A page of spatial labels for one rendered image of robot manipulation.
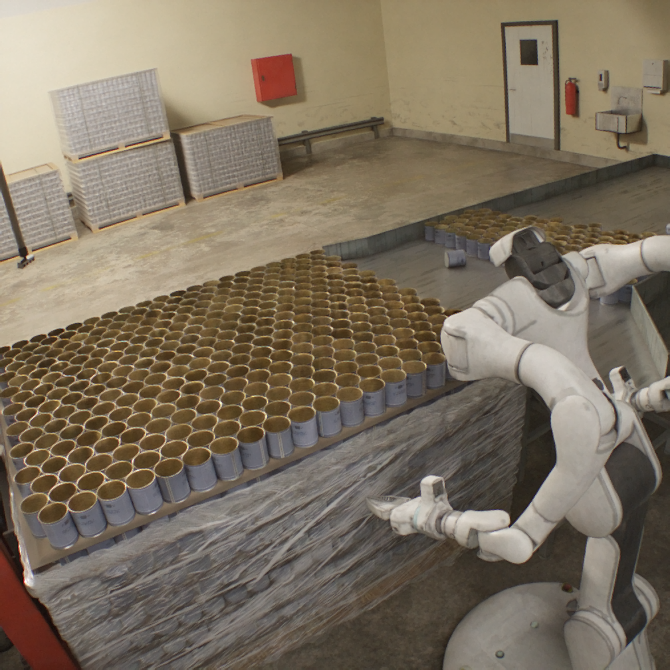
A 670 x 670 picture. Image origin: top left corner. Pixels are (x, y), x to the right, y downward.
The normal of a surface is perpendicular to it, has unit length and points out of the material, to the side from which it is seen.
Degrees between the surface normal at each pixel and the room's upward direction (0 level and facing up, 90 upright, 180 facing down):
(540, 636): 0
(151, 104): 89
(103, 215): 90
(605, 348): 0
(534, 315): 76
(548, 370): 50
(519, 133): 90
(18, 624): 90
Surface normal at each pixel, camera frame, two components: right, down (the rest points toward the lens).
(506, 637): -0.11, -0.87
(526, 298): -0.49, 0.08
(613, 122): -0.84, 0.34
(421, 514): -0.76, -0.33
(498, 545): -0.82, 0.14
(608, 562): -0.67, 0.41
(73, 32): 0.53, 0.34
